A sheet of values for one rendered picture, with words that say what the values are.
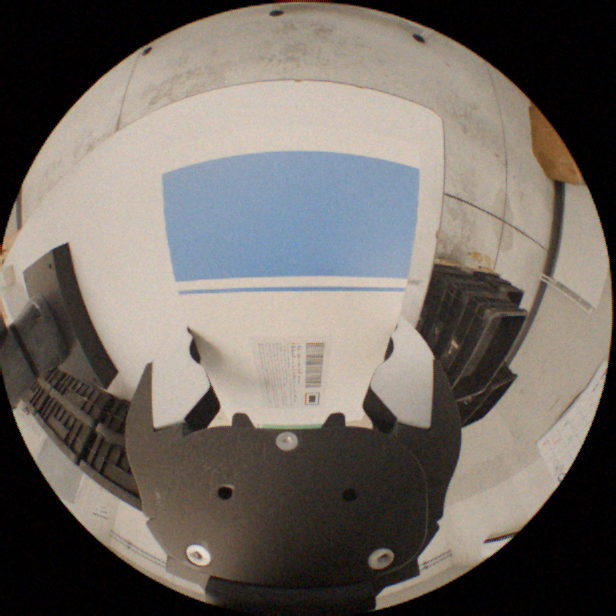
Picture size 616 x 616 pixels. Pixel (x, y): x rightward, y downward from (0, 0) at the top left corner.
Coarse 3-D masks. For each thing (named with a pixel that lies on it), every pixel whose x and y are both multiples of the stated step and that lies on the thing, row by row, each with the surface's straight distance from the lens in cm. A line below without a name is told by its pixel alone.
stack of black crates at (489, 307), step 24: (432, 288) 80; (456, 288) 70; (480, 288) 84; (432, 312) 78; (456, 312) 68; (480, 312) 63; (504, 312) 66; (432, 336) 79; (456, 336) 70; (480, 336) 62; (504, 336) 90; (456, 360) 71; (480, 360) 98; (504, 360) 92; (456, 384) 92; (480, 384) 100
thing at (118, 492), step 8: (80, 464) 55; (88, 472) 53; (96, 472) 51; (96, 480) 51; (104, 480) 49; (104, 488) 49; (112, 488) 47; (120, 488) 46; (120, 496) 46; (128, 496) 45; (128, 504) 45; (136, 504) 44
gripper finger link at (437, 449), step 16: (448, 384) 9; (432, 400) 8; (448, 400) 9; (432, 416) 8; (448, 416) 8; (400, 432) 7; (416, 432) 7; (432, 432) 7; (448, 432) 8; (416, 448) 7; (432, 448) 7; (448, 448) 7; (432, 464) 7; (448, 464) 7; (432, 480) 7; (448, 480) 7; (352, 496) 6; (432, 496) 7; (432, 512) 7
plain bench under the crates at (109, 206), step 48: (192, 96) 24; (240, 96) 22; (288, 96) 21; (336, 96) 21; (384, 96) 23; (144, 144) 25; (432, 144) 23; (48, 192) 49; (96, 192) 31; (144, 192) 24; (432, 192) 22; (48, 240) 49; (96, 240) 31; (144, 240) 24; (432, 240) 22; (96, 288) 35; (144, 288) 26; (144, 336) 31
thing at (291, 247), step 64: (320, 128) 9; (192, 192) 10; (256, 192) 9; (320, 192) 9; (384, 192) 9; (192, 256) 10; (256, 256) 9; (320, 256) 9; (384, 256) 10; (192, 320) 12; (256, 320) 10; (320, 320) 10; (384, 320) 11; (256, 384) 14; (320, 384) 14
